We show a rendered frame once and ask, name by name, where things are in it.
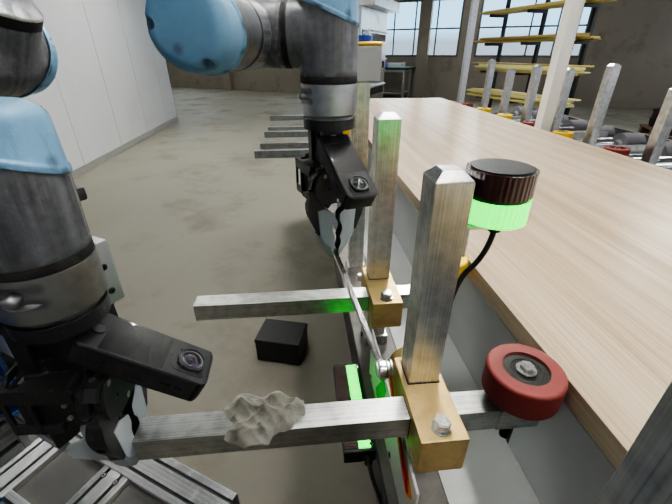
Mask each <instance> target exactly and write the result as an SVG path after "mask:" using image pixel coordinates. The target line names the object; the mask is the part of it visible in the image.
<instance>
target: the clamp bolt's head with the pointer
mask: <svg viewBox="0 0 672 504"><path fill-rule="evenodd" d="M386 362H387V366H388V379H389V386H390V393H391V397H395V393H394V387H393V380H392V379H393V375H394V372H393V364H392V361H391V359H388V360H387V361H386ZM375 372H376V376H377V377H379V365H378V362H376V364H375ZM397 441H398V448H399V455H400V462H401V469H402V476H403V482H404V487H405V492H406V494H408V483H407V474H406V467H405V461H404V454H403V447H402V440H401V437H397Z"/></svg>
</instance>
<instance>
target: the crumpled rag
mask: <svg viewBox="0 0 672 504"><path fill-rule="evenodd" d="M304 415H305V406H304V401H303V400H300V399H299V398H298V397H289V396H287V395H286V394H285V393H283V392H281V391H274V392H272V393H270V394H268V395H267V396H265V397H259V396H256V395H253V394H250V393H244V394H240V395H238V396H236V397H235V398H234V399H233V401H232V402H231V403H230V404H229V405H228V406H227V407H225V408H224V416H225V417H226V418H228V420H230V421H231V422H233V426H232V427H231V428H230V429H229V430H228V431H227V432H226V434H225V438H224V440H225V441H226V442H227V443H228V442H229V443H231V444H233V445H235V444H236V446H237V445H238V446H240V447H241V448H242V447H243V448H244V449H245V448H246V447H248V446H251V445H260V444H264V445H268V444H269V443H270V441H271V438H272V437H273V436H275V435H276V433H277V434H278V432H285V431H288V430H290V427H291V428H292V427H293V425H294V423H296V420H297V419H300V418H302V417H303V416H304ZM229 443H228V444H229Z"/></svg>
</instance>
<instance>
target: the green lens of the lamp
mask: <svg viewBox="0 0 672 504"><path fill-rule="evenodd" d="M531 203H532V199H531V200H530V201H529V202H527V203H525V204H522V205H516V206H500V205H492V204H487V203H483V202H479V201H476V200H472V205H471V210H470V216H469V221H468V223H469V224H471V225H474V226H477V227H481V228H485V229H491V230H515V229H519V228H522V227H523V226H525V225H526V222H527V218H528V214H529V211H530V207H531Z"/></svg>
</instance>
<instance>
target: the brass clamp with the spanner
mask: <svg viewBox="0 0 672 504"><path fill-rule="evenodd" d="M402 351H403V347H401V348H399V349H397V350H396V351H395V352H394V353H393V354H392V355H391V356H390V359H391V361H392V364H393V372H394V375H393V379H392V380H393V387H394V393H395V397H400V396H403V397H404V401H405V404H406V407H407V410H408V413H409V417H410V424H409V430H408V436H406V439H407V443H408V446H409V450H410V453H411V457H412V460H413V464H414V467H415V471H416V472H417V473H422V472H432V471H442V470H452V469H461V468H462V467H463V463H464V459H465V456H466V452H467V449H468V445H469V441H470V438H469V435H468V433H467V431H466V429H465V427H464V424H463V422H462V420H461V418H460V415H459V413H458V411H457V409H456V407H455V404H454V402H453V400H452V398H451V395H450V393H449V391H448V389H447V387H446V384H445V382H444V380H443V378H442V375H441V373H440V374H439V380H438V381H437V382H424V383H411V384H409V383H408V380H407V377H406V374H405V371H404V368H403V365H402V362H401V360H402ZM437 413H438V414H446V415H447V416H448V417H449V419H450V420H451V421H452V423H451V426H452V432H451V434H450V435H449V436H447V437H439V436H437V435H436V434H434V433H433V431H432V430H431V427H430V424H431V421H432V420H433V419H434V418H435V416H436V414H437Z"/></svg>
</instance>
